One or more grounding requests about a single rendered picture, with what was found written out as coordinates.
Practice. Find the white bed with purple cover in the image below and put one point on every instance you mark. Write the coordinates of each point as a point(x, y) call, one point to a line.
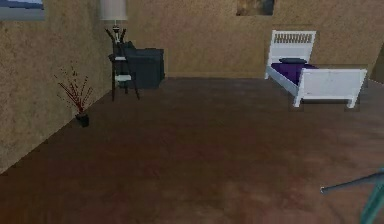
point(330, 84)

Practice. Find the dark grey armchair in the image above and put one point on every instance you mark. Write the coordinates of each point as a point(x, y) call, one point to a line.
point(146, 66)

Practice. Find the tripod floor lamp with shelves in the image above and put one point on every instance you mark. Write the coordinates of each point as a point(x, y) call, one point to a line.
point(116, 40)

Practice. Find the dark grey pillow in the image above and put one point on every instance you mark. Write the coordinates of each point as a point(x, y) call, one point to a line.
point(292, 60)

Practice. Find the red twig plant in pot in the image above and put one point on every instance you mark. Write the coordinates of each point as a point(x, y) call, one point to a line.
point(77, 95)

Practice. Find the brown framed picture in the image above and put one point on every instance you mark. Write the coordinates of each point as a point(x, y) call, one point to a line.
point(255, 6)

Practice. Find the blue grey framed picture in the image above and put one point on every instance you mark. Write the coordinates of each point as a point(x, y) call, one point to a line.
point(20, 9)

